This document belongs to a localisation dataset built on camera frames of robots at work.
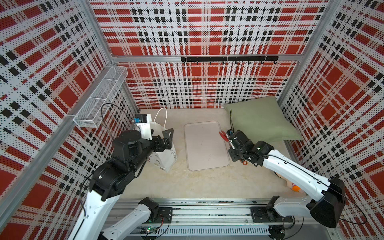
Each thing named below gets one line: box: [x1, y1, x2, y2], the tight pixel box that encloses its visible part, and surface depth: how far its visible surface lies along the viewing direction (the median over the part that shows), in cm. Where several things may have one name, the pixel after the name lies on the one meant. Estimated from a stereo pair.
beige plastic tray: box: [184, 120, 230, 171], surface depth 98 cm
